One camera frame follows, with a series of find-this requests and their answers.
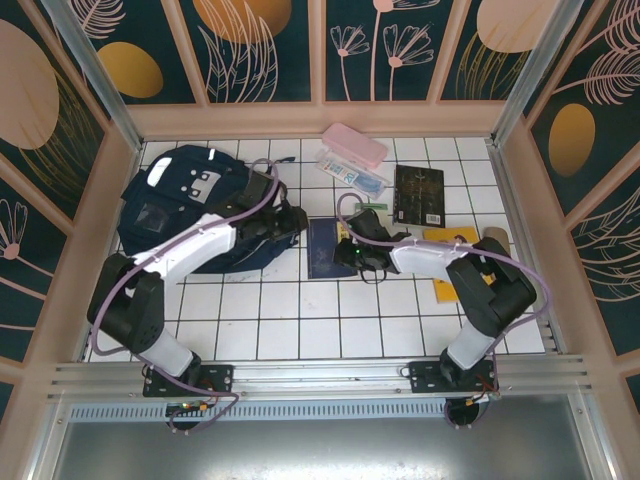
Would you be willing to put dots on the dark blue book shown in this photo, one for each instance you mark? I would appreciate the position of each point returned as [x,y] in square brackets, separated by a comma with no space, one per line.
[322,255]

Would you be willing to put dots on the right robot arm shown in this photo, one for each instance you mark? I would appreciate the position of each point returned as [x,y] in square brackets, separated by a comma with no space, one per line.
[430,257]

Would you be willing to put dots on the clear ruler set pack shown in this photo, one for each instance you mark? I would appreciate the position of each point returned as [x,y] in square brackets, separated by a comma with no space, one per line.
[352,175]

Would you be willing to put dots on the pale green box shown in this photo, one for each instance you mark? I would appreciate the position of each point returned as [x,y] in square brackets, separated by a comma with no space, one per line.
[372,206]

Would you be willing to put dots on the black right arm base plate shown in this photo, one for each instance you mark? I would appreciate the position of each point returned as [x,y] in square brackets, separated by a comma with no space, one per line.
[425,377]

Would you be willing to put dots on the small circuit board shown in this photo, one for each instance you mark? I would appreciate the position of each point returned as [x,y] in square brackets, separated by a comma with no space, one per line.
[482,397]
[192,407]

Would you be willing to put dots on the yellow book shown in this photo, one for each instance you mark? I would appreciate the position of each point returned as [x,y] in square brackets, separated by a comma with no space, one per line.
[450,233]

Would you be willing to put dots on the pink pencil case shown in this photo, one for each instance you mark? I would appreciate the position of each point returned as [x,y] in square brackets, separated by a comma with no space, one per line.
[355,145]

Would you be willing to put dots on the grey metal sheet panel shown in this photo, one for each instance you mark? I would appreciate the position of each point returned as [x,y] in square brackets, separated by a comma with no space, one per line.
[320,452]

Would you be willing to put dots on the aluminium mounting rail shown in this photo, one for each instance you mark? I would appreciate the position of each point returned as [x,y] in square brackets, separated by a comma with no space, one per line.
[320,375]

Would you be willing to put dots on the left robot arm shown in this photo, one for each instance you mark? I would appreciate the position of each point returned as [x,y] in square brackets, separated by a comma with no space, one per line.
[195,247]

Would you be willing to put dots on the navy blue backpack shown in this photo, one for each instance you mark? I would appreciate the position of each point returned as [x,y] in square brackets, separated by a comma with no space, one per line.
[160,200]

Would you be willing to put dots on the aluminium side rail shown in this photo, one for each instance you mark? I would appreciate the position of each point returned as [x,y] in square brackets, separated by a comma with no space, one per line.
[525,240]

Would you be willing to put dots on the tan object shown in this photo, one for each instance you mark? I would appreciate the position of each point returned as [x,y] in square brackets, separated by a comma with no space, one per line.
[497,235]

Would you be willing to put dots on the aluminium corner post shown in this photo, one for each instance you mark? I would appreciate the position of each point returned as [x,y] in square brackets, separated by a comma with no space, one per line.
[102,80]
[532,75]

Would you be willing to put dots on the black book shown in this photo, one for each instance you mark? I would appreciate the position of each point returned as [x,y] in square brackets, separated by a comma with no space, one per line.
[419,195]

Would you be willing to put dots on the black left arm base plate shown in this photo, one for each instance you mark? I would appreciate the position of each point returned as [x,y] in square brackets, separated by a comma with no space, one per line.
[220,377]

